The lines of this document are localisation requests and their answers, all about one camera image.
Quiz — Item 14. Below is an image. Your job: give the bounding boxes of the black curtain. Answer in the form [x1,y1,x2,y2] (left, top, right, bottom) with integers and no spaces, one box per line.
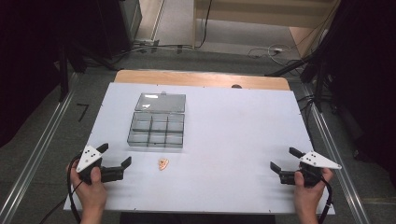
[0,0,124,148]
[306,0,396,189]

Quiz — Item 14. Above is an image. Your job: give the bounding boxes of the person's dark clothing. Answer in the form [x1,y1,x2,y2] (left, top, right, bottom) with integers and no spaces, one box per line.
[120,212,276,224]

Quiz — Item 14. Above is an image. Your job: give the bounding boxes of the black metal stand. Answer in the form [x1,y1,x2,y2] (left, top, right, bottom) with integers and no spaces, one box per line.
[264,55,332,114]

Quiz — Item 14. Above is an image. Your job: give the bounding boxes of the black floor cables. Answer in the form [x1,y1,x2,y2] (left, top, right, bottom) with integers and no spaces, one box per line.
[111,38,195,63]

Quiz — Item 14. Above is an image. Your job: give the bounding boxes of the white floor cable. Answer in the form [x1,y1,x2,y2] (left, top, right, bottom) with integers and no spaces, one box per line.
[247,42,293,67]

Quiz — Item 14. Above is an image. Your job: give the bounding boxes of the white table board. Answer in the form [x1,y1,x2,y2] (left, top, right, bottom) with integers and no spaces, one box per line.
[63,81,336,217]

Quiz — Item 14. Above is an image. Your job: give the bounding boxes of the thick black gripper cable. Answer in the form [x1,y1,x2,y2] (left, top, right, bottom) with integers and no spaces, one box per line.
[318,174,333,224]
[66,153,84,224]

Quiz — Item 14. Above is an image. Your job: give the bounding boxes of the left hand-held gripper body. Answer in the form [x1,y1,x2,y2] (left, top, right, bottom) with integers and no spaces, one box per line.
[76,145,126,185]

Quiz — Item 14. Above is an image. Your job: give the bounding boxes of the person's right hand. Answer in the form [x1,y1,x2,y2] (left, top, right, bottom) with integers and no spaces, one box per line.
[292,167,335,217]

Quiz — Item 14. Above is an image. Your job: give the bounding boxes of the black hanging cable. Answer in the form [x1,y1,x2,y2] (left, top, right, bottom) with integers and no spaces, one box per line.
[195,0,214,49]

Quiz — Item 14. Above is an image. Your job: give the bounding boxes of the person's left hand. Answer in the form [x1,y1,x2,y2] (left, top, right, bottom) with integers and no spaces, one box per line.
[66,160,108,213]

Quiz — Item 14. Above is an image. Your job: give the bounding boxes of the clear plastic compartment box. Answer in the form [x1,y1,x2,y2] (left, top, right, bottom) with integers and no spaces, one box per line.
[126,91,187,149]

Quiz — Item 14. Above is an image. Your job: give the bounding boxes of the light wooden furniture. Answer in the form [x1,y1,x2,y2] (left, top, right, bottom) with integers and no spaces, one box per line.
[191,0,342,59]

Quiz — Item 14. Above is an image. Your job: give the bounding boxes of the dark cabinet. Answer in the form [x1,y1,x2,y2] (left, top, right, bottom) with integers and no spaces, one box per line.
[99,0,143,61]

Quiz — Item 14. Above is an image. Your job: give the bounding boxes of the thin black cable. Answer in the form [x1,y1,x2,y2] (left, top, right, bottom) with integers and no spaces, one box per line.
[38,181,84,224]

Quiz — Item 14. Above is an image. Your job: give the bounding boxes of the small orange triangular piece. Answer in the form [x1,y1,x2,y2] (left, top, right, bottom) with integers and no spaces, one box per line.
[157,157,170,172]

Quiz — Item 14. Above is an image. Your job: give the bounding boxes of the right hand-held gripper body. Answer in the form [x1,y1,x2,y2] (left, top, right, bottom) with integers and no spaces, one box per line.
[278,150,343,189]

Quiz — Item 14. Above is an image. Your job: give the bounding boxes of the aluminium floor rail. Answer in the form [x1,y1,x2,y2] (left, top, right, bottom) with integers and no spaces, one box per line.
[301,83,373,224]
[0,72,79,224]

